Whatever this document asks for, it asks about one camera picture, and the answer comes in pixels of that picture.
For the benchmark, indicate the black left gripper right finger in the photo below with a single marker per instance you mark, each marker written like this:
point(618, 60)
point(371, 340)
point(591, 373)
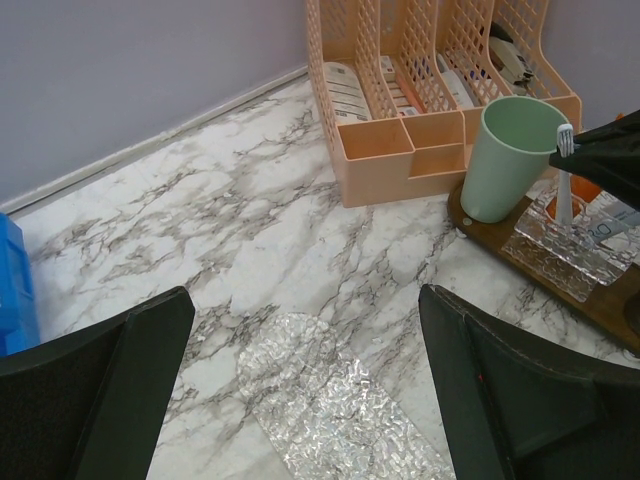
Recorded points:
point(517, 406)

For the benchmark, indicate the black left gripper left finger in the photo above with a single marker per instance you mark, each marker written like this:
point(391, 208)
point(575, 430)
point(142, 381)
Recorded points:
point(91, 404)

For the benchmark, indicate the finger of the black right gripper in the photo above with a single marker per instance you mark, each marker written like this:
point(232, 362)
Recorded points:
point(607, 156)

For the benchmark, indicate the grey toothbrush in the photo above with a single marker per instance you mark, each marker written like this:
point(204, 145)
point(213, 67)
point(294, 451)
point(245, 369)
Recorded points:
point(565, 146)

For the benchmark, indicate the green plastic cup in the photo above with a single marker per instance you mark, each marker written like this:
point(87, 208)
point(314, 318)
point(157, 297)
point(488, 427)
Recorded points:
point(516, 137)

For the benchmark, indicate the clear square toothbrush holder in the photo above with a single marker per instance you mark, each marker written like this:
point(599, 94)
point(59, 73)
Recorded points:
point(604, 262)

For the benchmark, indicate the brown oval wooden tray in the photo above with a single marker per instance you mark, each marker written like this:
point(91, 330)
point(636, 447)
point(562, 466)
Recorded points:
point(598, 305)

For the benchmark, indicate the blue plastic bin organizer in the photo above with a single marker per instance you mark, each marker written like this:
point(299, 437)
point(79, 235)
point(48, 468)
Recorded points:
point(19, 322)

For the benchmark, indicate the peach compartment organizer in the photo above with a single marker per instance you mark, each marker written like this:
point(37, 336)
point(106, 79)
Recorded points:
point(426, 73)

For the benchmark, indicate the white oval soap packet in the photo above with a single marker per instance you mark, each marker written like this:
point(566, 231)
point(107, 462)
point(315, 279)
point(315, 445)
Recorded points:
point(346, 94)

